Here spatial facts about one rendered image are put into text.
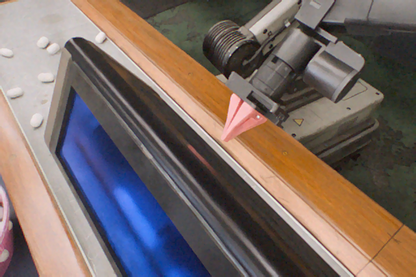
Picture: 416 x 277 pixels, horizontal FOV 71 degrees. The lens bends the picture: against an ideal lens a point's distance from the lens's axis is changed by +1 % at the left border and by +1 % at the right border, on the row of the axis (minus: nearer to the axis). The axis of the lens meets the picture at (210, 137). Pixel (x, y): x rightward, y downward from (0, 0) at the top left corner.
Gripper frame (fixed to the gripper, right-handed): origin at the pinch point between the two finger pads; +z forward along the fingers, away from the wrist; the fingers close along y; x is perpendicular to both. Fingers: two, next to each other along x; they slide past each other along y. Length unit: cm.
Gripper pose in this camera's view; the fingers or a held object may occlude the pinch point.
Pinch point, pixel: (226, 136)
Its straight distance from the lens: 48.8
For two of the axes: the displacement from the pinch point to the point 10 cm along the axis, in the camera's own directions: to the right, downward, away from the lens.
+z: -6.1, 7.7, 1.9
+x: 5.0, 1.9, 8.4
